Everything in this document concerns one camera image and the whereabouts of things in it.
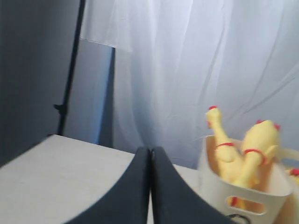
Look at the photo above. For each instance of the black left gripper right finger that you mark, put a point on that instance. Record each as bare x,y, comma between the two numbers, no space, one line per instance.
173,201

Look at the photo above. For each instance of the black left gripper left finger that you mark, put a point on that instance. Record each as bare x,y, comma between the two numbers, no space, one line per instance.
127,201

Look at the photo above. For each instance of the upright-headed yellow rubber chicken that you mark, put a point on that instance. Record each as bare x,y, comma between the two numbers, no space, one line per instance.
294,174

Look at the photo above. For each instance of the cream bin marked O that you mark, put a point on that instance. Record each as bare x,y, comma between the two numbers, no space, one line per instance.
273,201

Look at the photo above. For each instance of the cream bin marked X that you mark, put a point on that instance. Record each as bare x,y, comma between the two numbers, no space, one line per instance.
292,161

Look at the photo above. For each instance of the black stand pole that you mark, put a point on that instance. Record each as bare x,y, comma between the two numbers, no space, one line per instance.
62,109

